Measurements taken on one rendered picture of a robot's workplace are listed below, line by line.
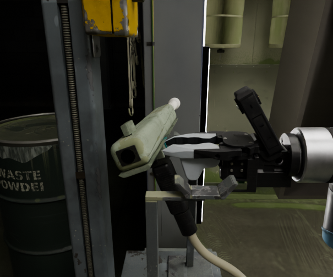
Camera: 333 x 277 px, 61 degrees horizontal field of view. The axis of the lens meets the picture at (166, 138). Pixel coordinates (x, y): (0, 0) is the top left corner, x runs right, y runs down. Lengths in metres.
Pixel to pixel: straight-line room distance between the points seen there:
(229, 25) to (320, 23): 1.19
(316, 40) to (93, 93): 1.11
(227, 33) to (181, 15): 1.58
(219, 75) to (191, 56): 1.89
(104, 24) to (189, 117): 0.60
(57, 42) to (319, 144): 0.40
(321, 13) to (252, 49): 1.55
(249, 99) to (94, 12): 0.24
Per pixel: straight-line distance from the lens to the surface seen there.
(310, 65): 1.41
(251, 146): 0.46
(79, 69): 0.42
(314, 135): 0.49
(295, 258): 2.04
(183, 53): 0.90
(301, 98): 1.46
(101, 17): 0.38
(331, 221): 0.58
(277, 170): 0.50
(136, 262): 0.74
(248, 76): 2.84
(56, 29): 0.43
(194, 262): 0.73
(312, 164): 0.48
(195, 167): 0.46
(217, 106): 2.65
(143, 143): 0.36
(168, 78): 0.91
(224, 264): 0.57
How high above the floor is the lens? 1.28
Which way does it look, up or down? 18 degrees down
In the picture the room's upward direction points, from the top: straight up
